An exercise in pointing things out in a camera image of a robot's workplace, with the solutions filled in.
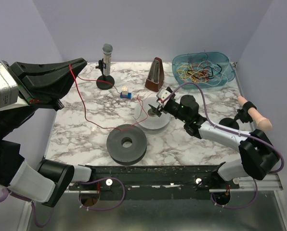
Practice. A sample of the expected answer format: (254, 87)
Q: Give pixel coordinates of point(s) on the white perforated cable spool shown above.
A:
(146, 118)

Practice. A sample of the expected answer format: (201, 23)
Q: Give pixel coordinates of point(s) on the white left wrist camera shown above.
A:
(9, 91)

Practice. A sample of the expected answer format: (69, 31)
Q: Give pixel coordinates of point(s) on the pink microphone on stand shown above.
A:
(246, 114)

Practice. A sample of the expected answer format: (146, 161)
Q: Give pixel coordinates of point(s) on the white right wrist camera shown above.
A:
(163, 95)

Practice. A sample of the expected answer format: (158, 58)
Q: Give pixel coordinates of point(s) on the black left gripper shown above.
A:
(20, 78)

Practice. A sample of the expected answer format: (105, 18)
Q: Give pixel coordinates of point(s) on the silver glitter microphone on stand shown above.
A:
(105, 81)

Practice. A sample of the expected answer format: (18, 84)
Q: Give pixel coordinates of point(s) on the aluminium rail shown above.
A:
(270, 183)

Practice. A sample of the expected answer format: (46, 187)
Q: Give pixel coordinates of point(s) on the teal plastic bin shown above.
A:
(206, 69)

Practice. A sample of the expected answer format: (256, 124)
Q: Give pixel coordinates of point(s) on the brown wooden metronome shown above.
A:
(155, 77)

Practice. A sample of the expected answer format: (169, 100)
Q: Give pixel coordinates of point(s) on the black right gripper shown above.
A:
(162, 106)

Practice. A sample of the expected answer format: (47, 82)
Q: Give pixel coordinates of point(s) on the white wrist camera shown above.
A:
(9, 91)
(163, 95)

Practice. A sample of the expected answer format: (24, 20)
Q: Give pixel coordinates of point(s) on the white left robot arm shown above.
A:
(48, 182)

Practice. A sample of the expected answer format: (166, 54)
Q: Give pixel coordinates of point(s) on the blue and white toy bricks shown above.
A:
(125, 94)

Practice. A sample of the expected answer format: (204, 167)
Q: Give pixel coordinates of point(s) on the black cable spool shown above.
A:
(127, 144)

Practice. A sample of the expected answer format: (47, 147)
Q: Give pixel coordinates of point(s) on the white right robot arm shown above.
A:
(257, 158)

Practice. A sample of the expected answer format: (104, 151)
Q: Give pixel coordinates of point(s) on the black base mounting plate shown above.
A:
(158, 182)

